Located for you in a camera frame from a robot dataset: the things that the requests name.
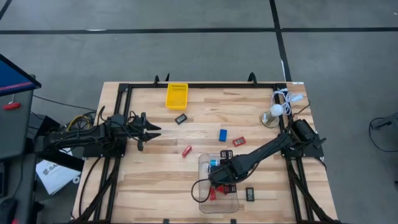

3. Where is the table lamp with white bulb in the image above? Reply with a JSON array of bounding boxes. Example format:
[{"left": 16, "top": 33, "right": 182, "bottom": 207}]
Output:
[{"left": 260, "top": 104, "right": 284, "bottom": 129}]

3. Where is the yellow plastic basket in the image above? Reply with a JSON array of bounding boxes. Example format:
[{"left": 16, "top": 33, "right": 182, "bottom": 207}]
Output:
[{"left": 165, "top": 83, "right": 189, "bottom": 111}]

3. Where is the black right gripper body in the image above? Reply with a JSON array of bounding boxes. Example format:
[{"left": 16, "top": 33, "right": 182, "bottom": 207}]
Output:
[{"left": 207, "top": 155, "right": 246, "bottom": 189}]

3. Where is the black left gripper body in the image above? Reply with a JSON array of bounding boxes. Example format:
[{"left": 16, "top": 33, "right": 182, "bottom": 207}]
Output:
[{"left": 126, "top": 111, "right": 149, "bottom": 152}]

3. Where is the clear plastic bin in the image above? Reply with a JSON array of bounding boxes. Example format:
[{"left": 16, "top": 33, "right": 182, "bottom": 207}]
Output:
[{"left": 198, "top": 152, "right": 240, "bottom": 215}]

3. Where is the grey equipment cabinet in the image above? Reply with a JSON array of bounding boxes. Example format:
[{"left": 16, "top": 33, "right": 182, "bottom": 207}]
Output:
[{"left": 0, "top": 88, "right": 35, "bottom": 160}]

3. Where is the white printed paper bag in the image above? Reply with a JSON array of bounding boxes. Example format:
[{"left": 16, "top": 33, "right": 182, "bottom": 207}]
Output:
[{"left": 35, "top": 146, "right": 82, "bottom": 196}]

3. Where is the black support beam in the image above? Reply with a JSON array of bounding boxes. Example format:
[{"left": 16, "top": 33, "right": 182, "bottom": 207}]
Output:
[{"left": 32, "top": 146, "right": 85, "bottom": 172}]

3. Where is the black floor cable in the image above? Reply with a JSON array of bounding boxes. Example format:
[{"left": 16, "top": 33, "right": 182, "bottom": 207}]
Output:
[{"left": 368, "top": 116, "right": 398, "bottom": 153}]

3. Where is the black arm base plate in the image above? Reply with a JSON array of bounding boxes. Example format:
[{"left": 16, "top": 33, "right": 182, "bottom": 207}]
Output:
[
  {"left": 279, "top": 133, "right": 325, "bottom": 158},
  {"left": 82, "top": 136, "right": 127, "bottom": 158}
]

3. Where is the blue screen monitor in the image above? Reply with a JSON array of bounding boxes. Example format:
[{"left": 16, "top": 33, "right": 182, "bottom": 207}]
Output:
[{"left": 0, "top": 54, "right": 42, "bottom": 97}]

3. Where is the black aluminium table frame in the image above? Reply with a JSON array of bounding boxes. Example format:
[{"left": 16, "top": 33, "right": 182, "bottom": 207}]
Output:
[{"left": 73, "top": 81, "right": 341, "bottom": 224}]

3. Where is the red tag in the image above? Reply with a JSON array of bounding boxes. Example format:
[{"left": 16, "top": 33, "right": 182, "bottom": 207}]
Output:
[{"left": 2, "top": 101, "right": 22, "bottom": 111}]

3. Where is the black computer mouse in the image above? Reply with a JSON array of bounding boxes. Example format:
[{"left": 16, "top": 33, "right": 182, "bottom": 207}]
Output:
[{"left": 0, "top": 197, "right": 19, "bottom": 224}]

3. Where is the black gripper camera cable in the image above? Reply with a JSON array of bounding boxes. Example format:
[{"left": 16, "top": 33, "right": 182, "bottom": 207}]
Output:
[{"left": 190, "top": 179, "right": 215, "bottom": 203}]

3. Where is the white power cable bundle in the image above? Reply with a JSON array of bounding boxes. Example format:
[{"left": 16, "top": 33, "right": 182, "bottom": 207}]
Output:
[{"left": 270, "top": 88, "right": 305, "bottom": 116}]

